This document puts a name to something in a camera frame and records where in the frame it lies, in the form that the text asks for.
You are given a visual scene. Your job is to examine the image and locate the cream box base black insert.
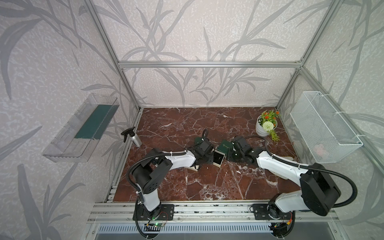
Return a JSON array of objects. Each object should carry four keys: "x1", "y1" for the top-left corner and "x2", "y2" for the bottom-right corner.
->
[{"x1": 213, "y1": 150, "x2": 226, "y2": 168}]

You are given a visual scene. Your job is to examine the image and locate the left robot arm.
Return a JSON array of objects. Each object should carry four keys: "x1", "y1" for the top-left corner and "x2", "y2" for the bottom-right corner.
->
[{"x1": 126, "y1": 139, "x2": 214, "y2": 213}]

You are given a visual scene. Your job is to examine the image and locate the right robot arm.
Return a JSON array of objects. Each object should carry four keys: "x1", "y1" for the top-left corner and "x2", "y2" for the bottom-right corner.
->
[{"x1": 228, "y1": 136, "x2": 358, "y2": 219}]

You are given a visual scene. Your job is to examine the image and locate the green jewelry box left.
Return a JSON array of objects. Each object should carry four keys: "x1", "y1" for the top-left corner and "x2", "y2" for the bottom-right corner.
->
[{"x1": 194, "y1": 137, "x2": 206, "y2": 147}]

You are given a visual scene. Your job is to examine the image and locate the green jewelry box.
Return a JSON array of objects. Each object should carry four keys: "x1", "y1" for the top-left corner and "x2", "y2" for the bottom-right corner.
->
[
  {"x1": 216, "y1": 140, "x2": 234, "y2": 155},
  {"x1": 194, "y1": 137, "x2": 206, "y2": 147}
]

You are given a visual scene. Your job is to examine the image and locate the green jewelry box right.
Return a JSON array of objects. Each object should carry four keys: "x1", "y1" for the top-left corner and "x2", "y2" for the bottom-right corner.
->
[{"x1": 216, "y1": 140, "x2": 234, "y2": 155}]

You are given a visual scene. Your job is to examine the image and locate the potted flower plant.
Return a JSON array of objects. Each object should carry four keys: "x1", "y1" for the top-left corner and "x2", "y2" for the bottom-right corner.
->
[{"x1": 256, "y1": 110, "x2": 280, "y2": 142}]

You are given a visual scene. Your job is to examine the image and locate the white work glove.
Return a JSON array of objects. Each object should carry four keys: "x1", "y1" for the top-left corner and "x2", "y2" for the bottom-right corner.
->
[{"x1": 280, "y1": 156, "x2": 295, "y2": 162}]

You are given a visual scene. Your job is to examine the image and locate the black trigger spray bottle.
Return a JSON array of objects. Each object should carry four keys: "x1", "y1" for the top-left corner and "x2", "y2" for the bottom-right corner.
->
[{"x1": 121, "y1": 127, "x2": 142, "y2": 148}]

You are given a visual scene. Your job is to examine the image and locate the green pad in shelf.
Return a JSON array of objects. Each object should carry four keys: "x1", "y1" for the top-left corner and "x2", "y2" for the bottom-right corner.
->
[{"x1": 75, "y1": 105, "x2": 119, "y2": 140}]

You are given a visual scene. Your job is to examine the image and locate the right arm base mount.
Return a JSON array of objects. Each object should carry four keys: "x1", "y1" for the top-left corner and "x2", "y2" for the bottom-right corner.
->
[{"x1": 250, "y1": 194, "x2": 292, "y2": 222}]

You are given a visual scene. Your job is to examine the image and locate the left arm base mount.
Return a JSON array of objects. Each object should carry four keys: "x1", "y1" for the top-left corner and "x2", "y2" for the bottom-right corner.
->
[{"x1": 133, "y1": 204, "x2": 175, "y2": 221}]

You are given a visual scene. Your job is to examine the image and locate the white wire mesh basket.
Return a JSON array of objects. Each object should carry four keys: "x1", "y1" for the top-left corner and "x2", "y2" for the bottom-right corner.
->
[{"x1": 290, "y1": 91, "x2": 364, "y2": 164}]

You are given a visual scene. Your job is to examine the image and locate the aluminium frame rail front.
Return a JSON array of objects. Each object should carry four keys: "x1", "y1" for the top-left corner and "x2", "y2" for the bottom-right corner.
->
[{"x1": 86, "y1": 200, "x2": 340, "y2": 224}]

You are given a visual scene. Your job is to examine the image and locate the clear acrylic wall shelf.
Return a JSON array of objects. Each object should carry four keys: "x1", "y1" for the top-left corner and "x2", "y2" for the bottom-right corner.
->
[{"x1": 42, "y1": 94, "x2": 120, "y2": 163}]

